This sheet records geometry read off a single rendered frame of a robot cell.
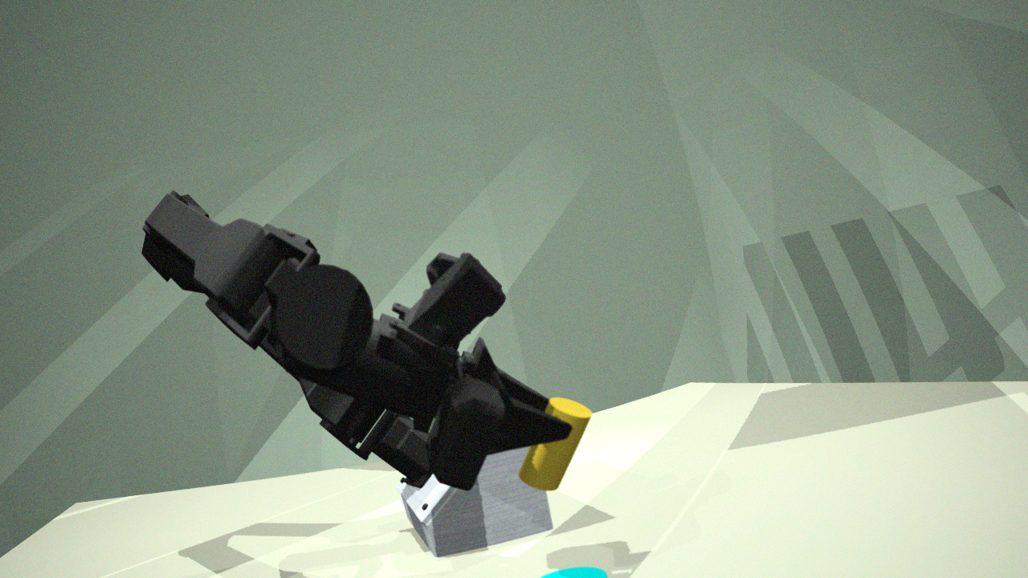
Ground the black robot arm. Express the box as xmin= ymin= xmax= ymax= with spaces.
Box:
xmin=141 ymin=190 xmax=506 ymax=489

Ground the cyan circle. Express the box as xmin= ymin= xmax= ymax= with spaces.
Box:
xmin=541 ymin=567 xmax=607 ymax=578

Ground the yellow cylinder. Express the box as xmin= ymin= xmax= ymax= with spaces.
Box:
xmin=519 ymin=397 xmax=592 ymax=490

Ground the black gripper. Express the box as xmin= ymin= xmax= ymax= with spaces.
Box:
xmin=345 ymin=313 xmax=572 ymax=491

